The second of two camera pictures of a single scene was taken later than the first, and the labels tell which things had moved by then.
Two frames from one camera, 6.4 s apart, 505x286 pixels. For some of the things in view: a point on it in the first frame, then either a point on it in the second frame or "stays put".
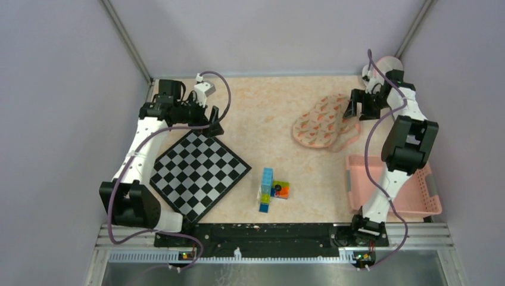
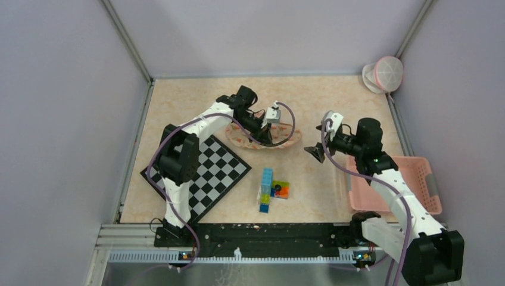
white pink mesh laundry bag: x=385 y=63 stays put
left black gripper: x=202 y=118 → x=262 y=133
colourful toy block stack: x=269 y=187 stays put
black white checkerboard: x=195 y=173 stays put
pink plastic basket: x=418 y=195 stays put
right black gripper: x=359 y=96 → x=317 y=151
